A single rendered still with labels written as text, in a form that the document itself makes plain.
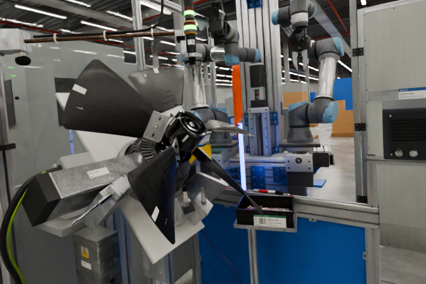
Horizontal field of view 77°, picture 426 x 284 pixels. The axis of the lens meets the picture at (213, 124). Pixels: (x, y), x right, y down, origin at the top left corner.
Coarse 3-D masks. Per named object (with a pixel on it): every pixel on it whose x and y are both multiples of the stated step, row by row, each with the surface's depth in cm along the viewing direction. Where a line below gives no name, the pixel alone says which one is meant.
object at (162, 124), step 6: (156, 114) 85; (162, 114) 86; (150, 120) 85; (156, 120) 86; (162, 120) 87; (168, 120) 87; (150, 126) 85; (162, 126) 87; (150, 132) 85; (156, 132) 86; (162, 132) 87; (150, 138) 85; (156, 138) 86
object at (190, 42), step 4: (188, 36) 95; (192, 36) 95; (188, 40) 95; (192, 40) 95; (188, 44) 95; (192, 44) 95; (196, 44) 96; (188, 48) 96; (192, 48) 95; (188, 52) 96; (192, 52) 95; (196, 52) 96; (192, 60) 96; (192, 64) 96
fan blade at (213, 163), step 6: (210, 162) 90; (216, 162) 85; (210, 168) 94; (216, 168) 90; (222, 168) 84; (222, 174) 91; (228, 174) 83; (228, 180) 91; (234, 180) 82; (234, 186) 93; (240, 186) 84; (240, 192) 94; (252, 204) 78; (258, 210) 78
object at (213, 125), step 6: (210, 120) 122; (216, 120) 122; (210, 126) 111; (216, 126) 111; (222, 126) 111; (228, 126) 114; (234, 126) 117; (234, 132) 104; (240, 132) 107; (246, 132) 111
